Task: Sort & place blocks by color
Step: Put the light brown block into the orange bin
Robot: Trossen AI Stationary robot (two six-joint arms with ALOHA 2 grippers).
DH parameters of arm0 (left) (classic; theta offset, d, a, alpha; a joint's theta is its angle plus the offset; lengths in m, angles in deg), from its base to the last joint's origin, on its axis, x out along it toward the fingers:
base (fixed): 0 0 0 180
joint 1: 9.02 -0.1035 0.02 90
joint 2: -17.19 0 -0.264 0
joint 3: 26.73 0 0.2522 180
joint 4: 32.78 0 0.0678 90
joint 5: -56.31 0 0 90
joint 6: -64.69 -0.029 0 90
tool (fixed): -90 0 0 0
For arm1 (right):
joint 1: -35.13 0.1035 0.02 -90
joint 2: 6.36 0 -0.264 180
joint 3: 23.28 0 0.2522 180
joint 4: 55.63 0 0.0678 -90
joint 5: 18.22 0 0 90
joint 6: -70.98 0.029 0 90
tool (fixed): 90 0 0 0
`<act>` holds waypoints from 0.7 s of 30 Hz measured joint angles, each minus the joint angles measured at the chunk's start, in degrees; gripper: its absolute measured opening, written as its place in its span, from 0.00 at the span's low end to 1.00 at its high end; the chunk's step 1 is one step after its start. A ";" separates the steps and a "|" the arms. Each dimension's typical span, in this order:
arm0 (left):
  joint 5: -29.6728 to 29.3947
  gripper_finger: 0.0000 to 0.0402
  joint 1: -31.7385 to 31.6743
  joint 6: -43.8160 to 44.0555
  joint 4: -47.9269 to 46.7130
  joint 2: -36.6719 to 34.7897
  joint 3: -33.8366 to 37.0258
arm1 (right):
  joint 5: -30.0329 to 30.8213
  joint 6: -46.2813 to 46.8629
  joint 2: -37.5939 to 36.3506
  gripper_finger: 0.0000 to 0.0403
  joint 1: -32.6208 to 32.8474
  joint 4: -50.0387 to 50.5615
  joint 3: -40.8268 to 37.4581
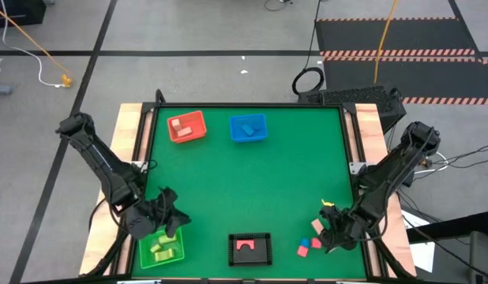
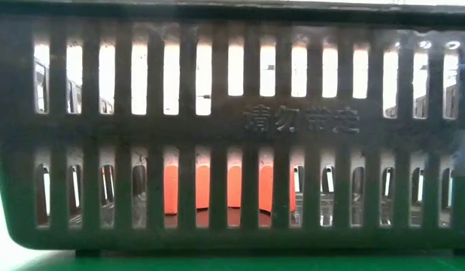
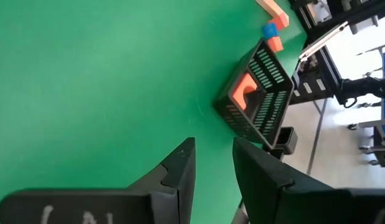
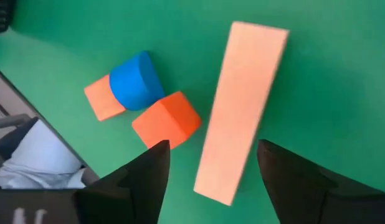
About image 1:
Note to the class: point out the black table frame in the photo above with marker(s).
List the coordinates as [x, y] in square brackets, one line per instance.
[248, 105]

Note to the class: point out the black striped floor mat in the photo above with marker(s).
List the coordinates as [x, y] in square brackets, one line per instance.
[425, 75]

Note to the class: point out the grey flat bar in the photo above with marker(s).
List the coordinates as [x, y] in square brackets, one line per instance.
[1, 89]

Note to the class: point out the red arch foam block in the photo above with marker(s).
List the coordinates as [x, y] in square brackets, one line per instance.
[245, 241]

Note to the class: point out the white paper sheet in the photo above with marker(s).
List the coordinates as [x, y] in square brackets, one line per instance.
[423, 256]

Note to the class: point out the blue slotted plastic basket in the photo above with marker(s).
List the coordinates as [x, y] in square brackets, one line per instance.
[238, 136]

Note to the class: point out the small red foam cube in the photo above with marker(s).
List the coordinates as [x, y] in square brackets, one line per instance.
[302, 251]
[316, 243]

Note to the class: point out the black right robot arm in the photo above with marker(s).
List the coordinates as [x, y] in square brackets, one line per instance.
[386, 173]

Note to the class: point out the black beam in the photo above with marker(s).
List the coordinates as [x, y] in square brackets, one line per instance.
[449, 229]

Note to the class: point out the yellow-green foam cylinder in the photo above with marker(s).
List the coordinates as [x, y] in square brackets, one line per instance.
[165, 255]

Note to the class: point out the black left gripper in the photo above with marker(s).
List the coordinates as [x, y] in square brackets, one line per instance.
[164, 209]

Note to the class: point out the beige rectangular foam block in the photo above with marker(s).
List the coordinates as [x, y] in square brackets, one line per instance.
[316, 226]
[184, 132]
[176, 124]

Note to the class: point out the green slotted plastic basket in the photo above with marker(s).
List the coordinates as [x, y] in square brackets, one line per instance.
[145, 260]

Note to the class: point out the green table mat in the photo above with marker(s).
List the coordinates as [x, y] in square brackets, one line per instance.
[248, 189]

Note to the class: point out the small yellow foam block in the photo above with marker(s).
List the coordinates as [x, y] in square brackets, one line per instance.
[167, 239]
[155, 248]

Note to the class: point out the black cabinet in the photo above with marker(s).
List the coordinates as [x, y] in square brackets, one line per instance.
[15, 13]

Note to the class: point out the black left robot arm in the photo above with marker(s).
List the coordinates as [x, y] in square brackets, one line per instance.
[106, 169]

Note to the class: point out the small blue foam cube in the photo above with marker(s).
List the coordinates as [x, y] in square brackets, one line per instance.
[305, 242]

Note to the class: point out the blue rectangular foam block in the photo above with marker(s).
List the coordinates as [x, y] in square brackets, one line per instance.
[248, 129]

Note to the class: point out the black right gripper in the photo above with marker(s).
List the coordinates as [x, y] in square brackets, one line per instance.
[342, 230]

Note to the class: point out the red slotted plastic basket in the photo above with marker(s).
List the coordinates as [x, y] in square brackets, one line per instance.
[193, 120]

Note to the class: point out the black slotted plastic basket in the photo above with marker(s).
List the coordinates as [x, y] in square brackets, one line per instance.
[250, 260]

